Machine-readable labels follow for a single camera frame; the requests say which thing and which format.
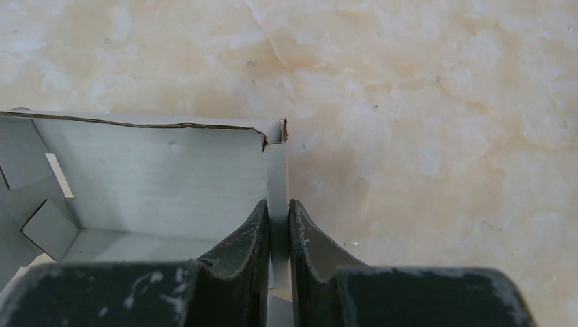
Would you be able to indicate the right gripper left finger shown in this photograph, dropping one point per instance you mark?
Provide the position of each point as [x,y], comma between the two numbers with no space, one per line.
[226,286]

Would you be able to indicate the white cardboard box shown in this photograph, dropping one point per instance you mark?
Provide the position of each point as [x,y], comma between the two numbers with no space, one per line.
[82,188]

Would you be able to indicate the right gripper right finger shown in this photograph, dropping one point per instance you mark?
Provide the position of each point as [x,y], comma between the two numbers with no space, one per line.
[330,287]

